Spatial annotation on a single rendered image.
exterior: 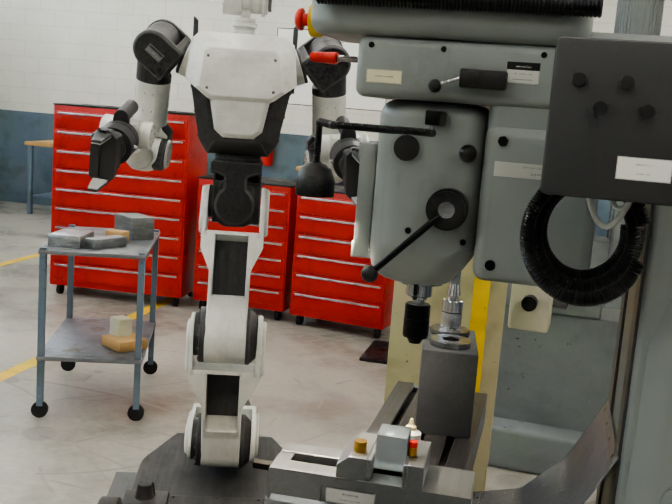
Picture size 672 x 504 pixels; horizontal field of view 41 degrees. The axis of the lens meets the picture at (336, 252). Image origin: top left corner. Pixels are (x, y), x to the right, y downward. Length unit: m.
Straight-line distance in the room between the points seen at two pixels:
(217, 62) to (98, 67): 9.82
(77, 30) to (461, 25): 10.87
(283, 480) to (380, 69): 0.71
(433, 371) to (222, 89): 0.87
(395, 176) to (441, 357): 0.53
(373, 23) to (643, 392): 0.73
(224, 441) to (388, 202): 1.10
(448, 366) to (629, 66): 0.90
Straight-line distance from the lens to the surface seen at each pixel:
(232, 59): 2.28
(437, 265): 1.57
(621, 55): 1.26
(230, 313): 2.29
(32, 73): 12.55
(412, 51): 1.53
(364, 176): 1.64
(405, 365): 3.52
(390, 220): 1.57
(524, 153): 1.51
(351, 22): 1.54
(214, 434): 2.46
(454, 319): 2.07
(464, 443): 1.98
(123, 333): 4.76
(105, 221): 7.03
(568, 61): 1.26
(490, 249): 1.52
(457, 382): 1.97
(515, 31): 1.50
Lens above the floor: 1.62
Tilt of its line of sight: 9 degrees down
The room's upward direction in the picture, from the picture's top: 4 degrees clockwise
